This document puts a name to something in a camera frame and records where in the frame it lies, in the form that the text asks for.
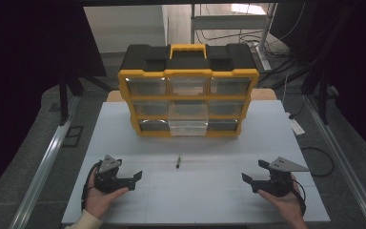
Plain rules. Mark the grid of small transparent drawers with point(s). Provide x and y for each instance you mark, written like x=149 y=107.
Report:
x=146 y=86

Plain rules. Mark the clear plastic pull-out drawer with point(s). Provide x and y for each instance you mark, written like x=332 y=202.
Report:
x=188 y=122

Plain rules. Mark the white power strip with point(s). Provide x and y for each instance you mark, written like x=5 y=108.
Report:
x=296 y=125

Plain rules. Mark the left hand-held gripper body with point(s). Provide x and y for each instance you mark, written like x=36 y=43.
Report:
x=107 y=178

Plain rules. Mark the dark curtain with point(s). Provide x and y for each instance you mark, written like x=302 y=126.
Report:
x=355 y=63
x=22 y=79

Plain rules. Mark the black floor plate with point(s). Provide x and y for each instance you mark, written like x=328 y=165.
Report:
x=72 y=136

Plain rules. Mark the yellow and black drawer organizer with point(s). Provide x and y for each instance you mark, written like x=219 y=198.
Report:
x=187 y=62

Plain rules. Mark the aluminium floor rail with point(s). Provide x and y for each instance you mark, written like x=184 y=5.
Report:
x=346 y=165
x=46 y=165

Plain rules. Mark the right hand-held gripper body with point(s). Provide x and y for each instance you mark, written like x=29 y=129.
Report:
x=279 y=181

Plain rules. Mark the person's right hand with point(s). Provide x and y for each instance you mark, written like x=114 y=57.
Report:
x=286 y=206

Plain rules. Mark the person's left hand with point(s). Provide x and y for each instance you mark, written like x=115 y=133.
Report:
x=100 y=200

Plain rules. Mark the white metal table frame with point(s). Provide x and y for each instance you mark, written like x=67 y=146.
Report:
x=228 y=22

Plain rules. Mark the black metal stand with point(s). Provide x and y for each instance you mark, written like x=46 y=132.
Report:
x=323 y=101
x=64 y=101

